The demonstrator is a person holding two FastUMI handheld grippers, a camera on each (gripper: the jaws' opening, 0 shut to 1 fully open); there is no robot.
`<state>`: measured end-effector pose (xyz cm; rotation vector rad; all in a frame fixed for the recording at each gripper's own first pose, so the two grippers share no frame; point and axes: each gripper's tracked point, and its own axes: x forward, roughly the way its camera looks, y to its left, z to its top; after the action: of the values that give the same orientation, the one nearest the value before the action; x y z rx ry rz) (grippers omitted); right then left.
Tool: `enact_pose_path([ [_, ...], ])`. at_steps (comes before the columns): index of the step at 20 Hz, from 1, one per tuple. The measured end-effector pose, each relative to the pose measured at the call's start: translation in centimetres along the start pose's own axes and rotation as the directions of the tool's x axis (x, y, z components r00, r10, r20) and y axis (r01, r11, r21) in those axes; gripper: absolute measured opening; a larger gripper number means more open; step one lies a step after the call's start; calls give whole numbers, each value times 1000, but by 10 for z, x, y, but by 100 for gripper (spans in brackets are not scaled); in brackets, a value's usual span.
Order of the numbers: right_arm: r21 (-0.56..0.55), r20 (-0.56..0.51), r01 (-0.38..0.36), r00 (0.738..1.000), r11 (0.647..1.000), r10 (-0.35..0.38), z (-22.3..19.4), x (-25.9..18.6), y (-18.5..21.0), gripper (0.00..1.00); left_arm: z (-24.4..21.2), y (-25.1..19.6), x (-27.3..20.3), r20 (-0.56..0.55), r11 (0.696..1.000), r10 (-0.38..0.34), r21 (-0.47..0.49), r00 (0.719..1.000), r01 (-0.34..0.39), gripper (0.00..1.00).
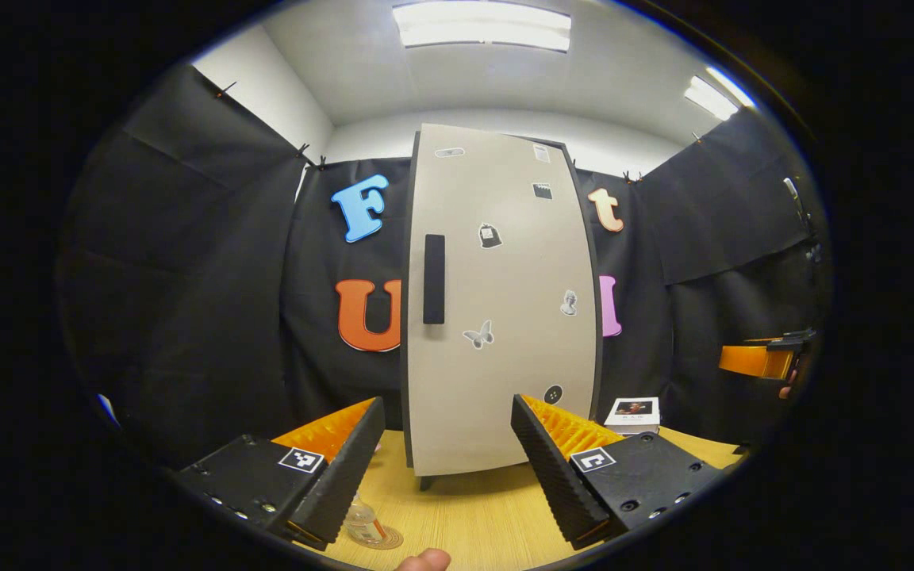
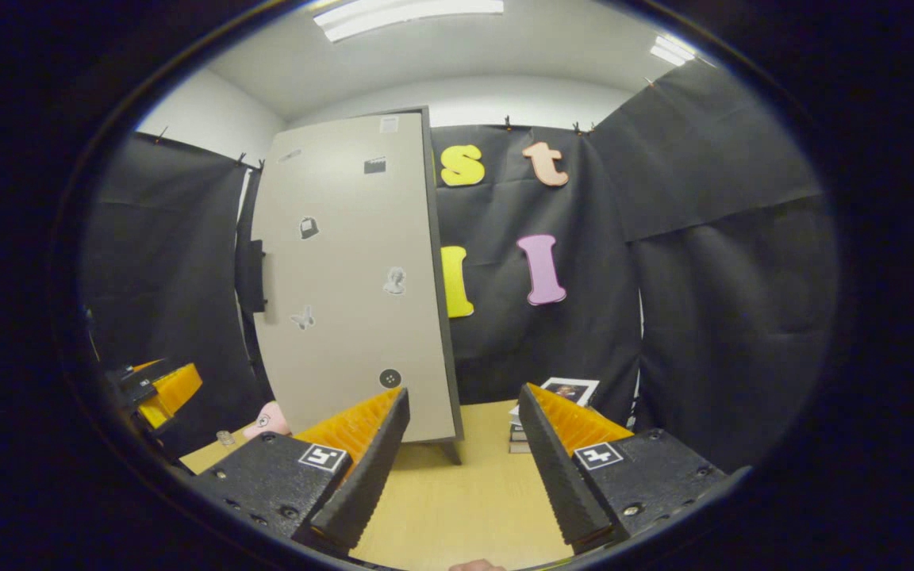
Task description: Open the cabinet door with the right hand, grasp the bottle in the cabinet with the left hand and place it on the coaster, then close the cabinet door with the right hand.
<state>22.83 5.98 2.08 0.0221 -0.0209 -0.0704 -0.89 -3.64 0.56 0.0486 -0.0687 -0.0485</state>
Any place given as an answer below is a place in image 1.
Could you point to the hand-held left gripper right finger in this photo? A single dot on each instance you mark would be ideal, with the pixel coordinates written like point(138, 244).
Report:
point(552, 476)

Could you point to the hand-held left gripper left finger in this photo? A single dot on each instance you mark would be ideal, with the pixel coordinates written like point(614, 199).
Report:
point(342, 476)

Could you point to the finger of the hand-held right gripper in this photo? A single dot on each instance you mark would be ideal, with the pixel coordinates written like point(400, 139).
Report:
point(754, 361)

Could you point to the clear plastic bottle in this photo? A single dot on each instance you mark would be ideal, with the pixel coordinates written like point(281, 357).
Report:
point(362, 519)

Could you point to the round brown coaster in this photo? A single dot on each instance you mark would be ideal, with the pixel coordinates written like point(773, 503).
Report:
point(394, 541)

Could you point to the grey cabinet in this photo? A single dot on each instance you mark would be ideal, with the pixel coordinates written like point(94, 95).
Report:
point(597, 317)

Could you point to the beige cabinet door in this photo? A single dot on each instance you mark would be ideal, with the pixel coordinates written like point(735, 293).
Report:
point(505, 277)

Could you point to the white book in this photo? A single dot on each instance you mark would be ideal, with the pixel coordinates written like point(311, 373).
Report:
point(633, 416)

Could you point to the black backdrop cloth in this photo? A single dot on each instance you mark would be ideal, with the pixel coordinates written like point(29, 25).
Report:
point(187, 277)

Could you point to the small ceiling light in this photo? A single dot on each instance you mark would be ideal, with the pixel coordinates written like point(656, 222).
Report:
point(715, 93)

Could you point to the large ceiling light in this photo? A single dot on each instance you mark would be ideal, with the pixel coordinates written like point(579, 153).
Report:
point(481, 25)

